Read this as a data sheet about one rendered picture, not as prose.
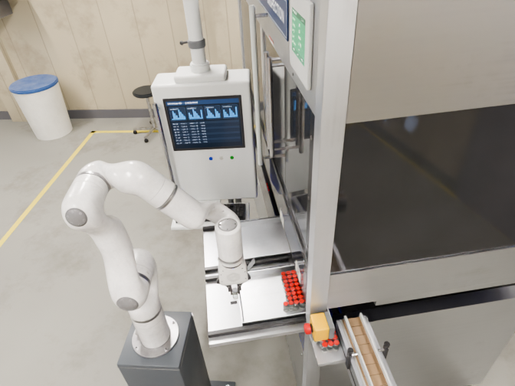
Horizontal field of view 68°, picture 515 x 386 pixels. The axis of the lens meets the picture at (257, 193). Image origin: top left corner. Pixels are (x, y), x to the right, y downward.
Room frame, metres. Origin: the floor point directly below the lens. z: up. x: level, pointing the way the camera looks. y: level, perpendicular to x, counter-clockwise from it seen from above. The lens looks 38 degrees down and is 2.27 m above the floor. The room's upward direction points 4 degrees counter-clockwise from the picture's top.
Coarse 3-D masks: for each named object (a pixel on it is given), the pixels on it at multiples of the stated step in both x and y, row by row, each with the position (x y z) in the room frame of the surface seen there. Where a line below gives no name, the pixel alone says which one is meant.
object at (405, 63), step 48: (288, 0) 1.23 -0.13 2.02; (384, 0) 0.86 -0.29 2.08; (432, 0) 0.88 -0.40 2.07; (480, 0) 0.89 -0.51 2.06; (288, 48) 1.24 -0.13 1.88; (384, 48) 0.87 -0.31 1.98; (432, 48) 0.88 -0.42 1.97; (480, 48) 0.89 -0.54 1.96; (384, 96) 0.87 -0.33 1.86; (432, 96) 0.88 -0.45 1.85; (480, 96) 0.90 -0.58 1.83; (336, 288) 0.86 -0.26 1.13; (384, 288) 0.88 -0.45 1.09; (432, 288) 0.90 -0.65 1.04; (480, 288) 0.93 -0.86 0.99
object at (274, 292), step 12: (252, 276) 1.15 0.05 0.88; (264, 276) 1.14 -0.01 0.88; (276, 276) 1.14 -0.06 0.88; (252, 288) 1.08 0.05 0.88; (264, 288) 1.08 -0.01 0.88; (276, 288) 1.07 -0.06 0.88; (240, 300) 1.02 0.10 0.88; (252, 300) 1.02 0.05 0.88; (264, 300) 1.01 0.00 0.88; (276, 300) 1.01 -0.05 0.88; (252, 312) 0.95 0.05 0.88; (264, 312) 0.95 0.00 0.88; (276, 312) 0.95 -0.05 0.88; (288, 312) 0.94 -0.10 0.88; (300, 312) 0.92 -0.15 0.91; (252, 324) 0.89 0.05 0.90
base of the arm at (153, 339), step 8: (160, 312) 0.87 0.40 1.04; (152, 320) 0.84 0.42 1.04; (160, 320) 0.86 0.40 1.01; (168, 320) 0.95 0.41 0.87; (136, 328) 0.84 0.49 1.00; (144, 328) 0.83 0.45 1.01; (152, 328) 0.83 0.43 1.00; (160, 328) 0.85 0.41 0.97; (168, 328) 0.89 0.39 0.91; (176, 328) 0.91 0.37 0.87; (136, 336) 0.88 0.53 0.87; (144, 336) 0.83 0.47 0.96; (152, 336) 0.83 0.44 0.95; (160, 336) 0.84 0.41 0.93; (168, 336) 0.87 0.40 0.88; (176, 336) 0.87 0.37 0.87; (136, 344) 0.85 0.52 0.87; (144, 344) 0.83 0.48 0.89; (152, 344) 0.83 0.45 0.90; (160, 344) 0.83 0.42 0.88; (168, 344) 0.84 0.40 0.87; (136, 352) 0.81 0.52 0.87; (144, 352) 0.81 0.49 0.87; (152, 352) 0.81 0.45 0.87; (160, 352) 0.81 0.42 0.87
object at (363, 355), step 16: (336, 320) 0.86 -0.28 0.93; (352, 320) 0.86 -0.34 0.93; (368, 320) 0.85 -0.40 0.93; (352, 336) 0.77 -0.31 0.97; (368, 336) 0.77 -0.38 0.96; (352, 352) 0.69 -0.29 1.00; (368, 352) 0.72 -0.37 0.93; (384, 352) 0.71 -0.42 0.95; (352, 368) 0.67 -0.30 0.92; (368, 368) 0.66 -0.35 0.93; (384, 368) 0.64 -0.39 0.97; (368, 384) 0.61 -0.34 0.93; (384, 384) 0.60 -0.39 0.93
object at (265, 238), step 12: (252, 228) 1.47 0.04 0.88; (264, 228) 1.46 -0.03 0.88; (276, 228) 1.46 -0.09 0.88; (252, 240) 1.38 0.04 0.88; (264, 240) 1.37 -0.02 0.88; (276, 240) 1.37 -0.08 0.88; (252, 252) 1.30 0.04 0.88; (264, 252) 1.29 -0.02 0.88; (276, 252) 1.29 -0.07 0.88; (288, 252) 1.25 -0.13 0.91
